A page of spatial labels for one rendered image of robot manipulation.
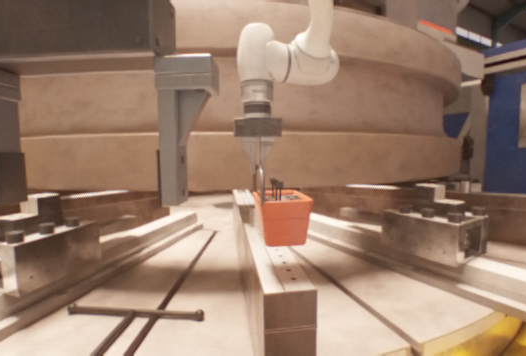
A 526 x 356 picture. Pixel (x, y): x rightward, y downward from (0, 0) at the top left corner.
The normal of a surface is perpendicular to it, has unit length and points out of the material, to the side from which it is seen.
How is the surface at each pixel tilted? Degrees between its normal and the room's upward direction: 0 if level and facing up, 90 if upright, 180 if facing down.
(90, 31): 90
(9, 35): 90
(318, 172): 90
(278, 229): 97
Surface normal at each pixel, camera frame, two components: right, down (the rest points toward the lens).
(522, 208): -0.60, 0.07
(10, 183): 1.00, -0.01
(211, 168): 0.06, 0.09
